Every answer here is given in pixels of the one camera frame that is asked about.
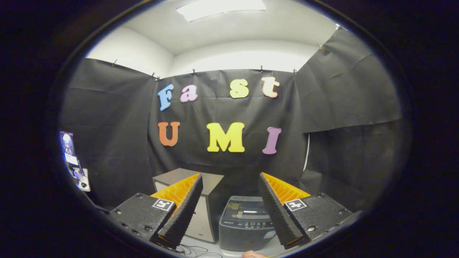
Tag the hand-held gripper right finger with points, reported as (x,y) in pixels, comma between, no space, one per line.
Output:
(278,215)

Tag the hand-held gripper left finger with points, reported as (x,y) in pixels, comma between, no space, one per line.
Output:
(179,215)

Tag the dark washing machine lid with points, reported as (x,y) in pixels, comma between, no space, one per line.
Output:
(247,209)

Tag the grey washing machine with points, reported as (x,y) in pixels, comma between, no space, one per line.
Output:
(236,238)

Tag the grey cabinet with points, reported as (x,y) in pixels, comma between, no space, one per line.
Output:
(206,222)

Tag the white plastic device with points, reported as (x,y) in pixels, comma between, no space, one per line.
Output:
(84,182)

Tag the black backdrop cloth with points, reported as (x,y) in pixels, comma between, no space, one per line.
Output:
(215,107)

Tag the row of small backdrop clips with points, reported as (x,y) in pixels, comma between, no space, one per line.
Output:
(193,71)

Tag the ceiling light panel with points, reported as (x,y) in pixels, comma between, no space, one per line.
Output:
(222,8)

